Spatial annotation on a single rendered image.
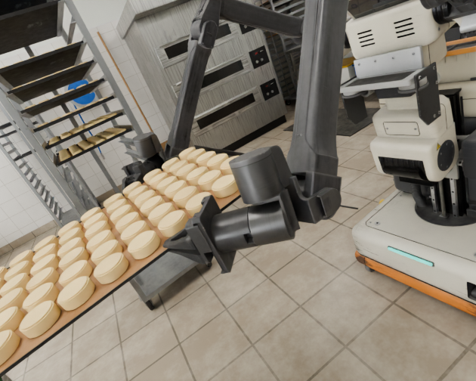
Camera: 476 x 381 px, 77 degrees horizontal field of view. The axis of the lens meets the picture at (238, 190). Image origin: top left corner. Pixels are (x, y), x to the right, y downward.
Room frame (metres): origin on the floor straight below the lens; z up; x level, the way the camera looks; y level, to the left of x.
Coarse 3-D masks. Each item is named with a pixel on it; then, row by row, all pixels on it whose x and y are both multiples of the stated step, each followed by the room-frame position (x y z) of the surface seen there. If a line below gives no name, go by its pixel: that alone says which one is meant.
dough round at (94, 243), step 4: (100, 232) 0.54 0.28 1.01; (104, 232) 0.54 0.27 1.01; (108, 232) 0.53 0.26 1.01; (96, 236) 0.54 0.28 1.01; (100, 236) 0.53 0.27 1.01; (104, 236) 0.52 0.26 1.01; (108, 236) 0.52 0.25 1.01; (112, 236) 0.52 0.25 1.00; (92, 240) 0.53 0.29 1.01; (96, 240) 0.52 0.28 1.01; (100, 240) 0.51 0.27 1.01; (104, 240) 0.51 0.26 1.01; (108, 240) 0.51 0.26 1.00; (88, 244) 0.52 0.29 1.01; (92, 244) 0.51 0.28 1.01; (96, 244) 0.50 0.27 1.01; (100, 244) 0.50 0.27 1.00; (88, 248) 0.51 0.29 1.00; (92, 248) 0.50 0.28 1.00; (96, 248) 0.50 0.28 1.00; (92, 252) 0.50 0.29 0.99
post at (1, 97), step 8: (0, 88) 1.50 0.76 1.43; (0, 96) 1.49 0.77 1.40; (8, 104) 1.49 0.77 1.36; (8, 112) 1.49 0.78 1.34; (16, 112) 1.50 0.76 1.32; (16, 120) 1.49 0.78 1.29; (24, 128) 1.49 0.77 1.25; (32, 136) 1.49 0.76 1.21; (32, 144) 1.49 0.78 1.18; (40, 152) 1.49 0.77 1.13; (48, 160) 1.49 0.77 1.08; (48, 168) 1.49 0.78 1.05; (56, 168) 1.50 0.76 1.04; (56, 176) 1.49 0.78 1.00; (64, 184) 1.49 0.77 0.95; (72, 192) 1.49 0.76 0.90; (72, 200) 1.49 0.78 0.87; (80, 208) 1.49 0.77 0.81; (136, 288) 1.49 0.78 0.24; (144, 296) 1.49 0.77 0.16
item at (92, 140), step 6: (102, 132) 2.06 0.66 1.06; (108, 132) 2.01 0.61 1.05; (114, 132) 1.79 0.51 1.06; (120, 132) 1.68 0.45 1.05; (90, 138) 2.00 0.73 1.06; (96, 138) 1.83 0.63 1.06; (102, 138) 1.71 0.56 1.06; (78, 144) 2.08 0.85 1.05; (84, 144) 1.78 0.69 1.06; (90, 144) 1.64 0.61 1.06; (60, 150) 2.05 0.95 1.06; (66, 150) 1.90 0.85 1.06; (72, 150) 1.74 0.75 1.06; (78, 150) 1.61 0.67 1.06; (60, 156) 1.68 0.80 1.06; (66, 156) 1.57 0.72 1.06
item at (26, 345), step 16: (176, 208) 0.53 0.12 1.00; (80, 224) 0.71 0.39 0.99; (112, 224) 0.61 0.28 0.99; (128, 256) 0.44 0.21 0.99; (128, 272) 0.39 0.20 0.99; (96, 288) 0.39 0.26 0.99; (112, 288) 0.37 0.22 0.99; (64, 320) 0.35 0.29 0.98; (16, 352) 0.33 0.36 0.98; (0, 368) 0.32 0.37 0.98
